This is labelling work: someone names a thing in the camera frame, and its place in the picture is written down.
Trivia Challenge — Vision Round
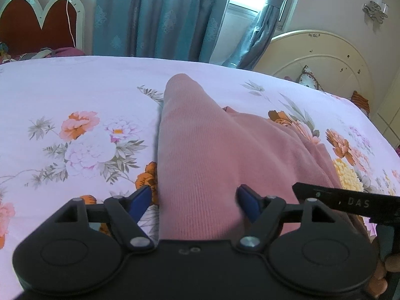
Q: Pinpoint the pink knit sweater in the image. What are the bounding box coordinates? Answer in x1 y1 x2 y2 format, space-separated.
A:
157 74 341 241

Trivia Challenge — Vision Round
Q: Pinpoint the pile of clothes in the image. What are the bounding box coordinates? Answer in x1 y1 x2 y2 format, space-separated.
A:
1 42 85 64

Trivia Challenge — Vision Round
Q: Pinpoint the right hand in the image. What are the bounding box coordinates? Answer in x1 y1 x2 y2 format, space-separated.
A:
350 215 399 299

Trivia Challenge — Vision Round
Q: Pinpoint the floral pink bed sheet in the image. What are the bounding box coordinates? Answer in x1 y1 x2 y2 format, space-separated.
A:
1 56 399 299

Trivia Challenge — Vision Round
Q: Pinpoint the white orange patterned pillow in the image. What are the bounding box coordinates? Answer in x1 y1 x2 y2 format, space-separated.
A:
297 65 324 92

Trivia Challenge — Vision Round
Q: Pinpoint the blue tied right curtain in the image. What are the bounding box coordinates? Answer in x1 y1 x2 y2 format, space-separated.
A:
223 0 285 71

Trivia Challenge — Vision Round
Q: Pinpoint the cream round headboard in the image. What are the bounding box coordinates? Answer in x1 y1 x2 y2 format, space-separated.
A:
253 30 374 102

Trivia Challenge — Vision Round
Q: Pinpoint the blue left curtain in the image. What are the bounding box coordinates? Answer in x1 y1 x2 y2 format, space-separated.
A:
93 0 229 62

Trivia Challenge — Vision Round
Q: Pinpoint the window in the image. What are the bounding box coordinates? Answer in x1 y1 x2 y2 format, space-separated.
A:
224 0 267 29

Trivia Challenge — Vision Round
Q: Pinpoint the red heart-shaped headboard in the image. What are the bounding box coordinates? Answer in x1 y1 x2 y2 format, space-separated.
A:
1 0 86 56

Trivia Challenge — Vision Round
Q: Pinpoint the wall lamp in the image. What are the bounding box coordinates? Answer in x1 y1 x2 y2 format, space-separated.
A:
362 0 389 25

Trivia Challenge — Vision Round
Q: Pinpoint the white hanging cable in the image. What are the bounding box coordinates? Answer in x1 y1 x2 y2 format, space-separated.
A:
55 0 79 48

